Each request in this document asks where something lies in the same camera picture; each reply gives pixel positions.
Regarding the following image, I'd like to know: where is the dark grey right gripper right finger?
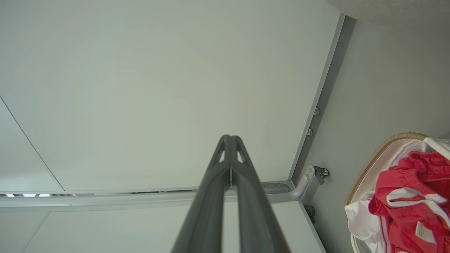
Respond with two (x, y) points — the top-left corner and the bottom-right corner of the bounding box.
(230, 135), (290, 253)

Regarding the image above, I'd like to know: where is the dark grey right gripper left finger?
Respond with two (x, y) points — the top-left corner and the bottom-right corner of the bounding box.
(171, 135), (232, 253)

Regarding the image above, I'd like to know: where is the red garment with white tag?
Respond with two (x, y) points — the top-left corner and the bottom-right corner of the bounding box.
(368, 151), (450, 253)

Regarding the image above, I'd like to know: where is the black caster wheel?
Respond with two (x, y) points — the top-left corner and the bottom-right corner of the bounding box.
(304, 205), (316, 224)

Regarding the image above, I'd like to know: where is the woven laundry basket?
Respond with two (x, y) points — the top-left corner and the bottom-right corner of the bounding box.
(345, 132), (450, 253)

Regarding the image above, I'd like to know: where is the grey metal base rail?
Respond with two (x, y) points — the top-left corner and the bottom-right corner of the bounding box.
(0, 181), (303, 212)

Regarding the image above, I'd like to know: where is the grey metal partition post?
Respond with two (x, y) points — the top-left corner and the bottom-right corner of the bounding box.
(288, 13), (356, 202)

